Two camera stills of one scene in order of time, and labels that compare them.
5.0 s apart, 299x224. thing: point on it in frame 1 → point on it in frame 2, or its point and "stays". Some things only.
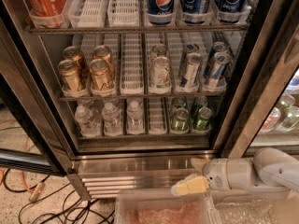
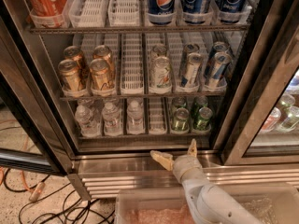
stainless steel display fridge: [131, 87] stays
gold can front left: [69, 75] stays
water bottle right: [135, 124] stays
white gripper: [216, 174] → [186, 166]
